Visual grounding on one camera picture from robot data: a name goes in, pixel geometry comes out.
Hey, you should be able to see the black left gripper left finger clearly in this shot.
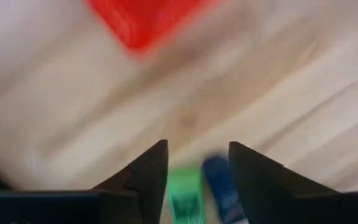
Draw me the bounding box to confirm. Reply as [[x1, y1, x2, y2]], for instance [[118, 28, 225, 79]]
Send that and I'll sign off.
[[93, 139, 169, 224]]

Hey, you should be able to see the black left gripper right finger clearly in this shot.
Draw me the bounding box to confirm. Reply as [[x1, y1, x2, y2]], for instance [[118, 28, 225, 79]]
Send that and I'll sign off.
[[228, 141, 338, 224]]

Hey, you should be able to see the navy Dollar Shave Club tube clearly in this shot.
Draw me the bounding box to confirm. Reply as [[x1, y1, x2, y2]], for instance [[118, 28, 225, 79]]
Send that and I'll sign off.
[[201, 152, 249, 224]]

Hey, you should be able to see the green Pert shampoo bottle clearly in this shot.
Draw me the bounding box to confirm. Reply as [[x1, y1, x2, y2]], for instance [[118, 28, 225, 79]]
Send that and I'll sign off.
[[167, 167, 207, 224]]

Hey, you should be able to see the red plastic basket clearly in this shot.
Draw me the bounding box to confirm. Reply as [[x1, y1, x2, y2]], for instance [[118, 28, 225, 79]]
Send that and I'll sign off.
[[84, 0, 220, 58]]

